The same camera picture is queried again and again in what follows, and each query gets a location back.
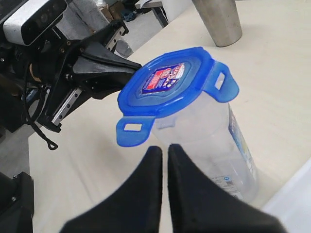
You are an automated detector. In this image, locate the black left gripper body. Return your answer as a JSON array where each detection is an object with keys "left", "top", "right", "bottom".
[{"left": 14, "top": 20, "right": 128, "bottom": 132}]

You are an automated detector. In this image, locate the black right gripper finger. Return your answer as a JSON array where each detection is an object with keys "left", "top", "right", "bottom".
[
  {"left": 72, "top": 42, "right": 142, "bottom": 80},
  {"left": 168, "top": 144, "right": 287, "bottom": 233},
  {"left": 61, "top": 146, "right": 162, "bottom": 233},
  {"left": 81, "top": 71, "right": 135, "bottom": 100}
]

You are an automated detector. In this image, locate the blue container lid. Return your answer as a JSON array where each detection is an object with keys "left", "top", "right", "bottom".
[{"left": 116, "top": 47, "right": 240, "bottom": 147}]

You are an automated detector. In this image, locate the clear plastic container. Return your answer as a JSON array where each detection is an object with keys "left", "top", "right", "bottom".
[{"left": 152, "top": 93, "right": 258, "bottom": 203}]

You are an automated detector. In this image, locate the stainless steel cup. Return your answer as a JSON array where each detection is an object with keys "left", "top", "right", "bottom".
[{"left": 193, "top": 0, "right": 242, "bottom": 47}]

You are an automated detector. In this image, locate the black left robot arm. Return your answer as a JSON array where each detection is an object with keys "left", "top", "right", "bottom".
[{"left": 0, "top": 20, "right": 141, "bottom": 133}]

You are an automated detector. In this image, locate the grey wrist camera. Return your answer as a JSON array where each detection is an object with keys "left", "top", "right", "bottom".
[{"left": 0, "top": 0, "right": 68, "bottom": 46}]

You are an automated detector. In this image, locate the black cable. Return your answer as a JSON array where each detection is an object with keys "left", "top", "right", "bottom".
[{"left": 20, "top": 58, "right": 59, "bottom": 151}]

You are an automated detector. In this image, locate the dark metal frame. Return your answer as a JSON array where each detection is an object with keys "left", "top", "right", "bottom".
[{"left": 0, "top": 172, "right": 34, "bottom": 233}]

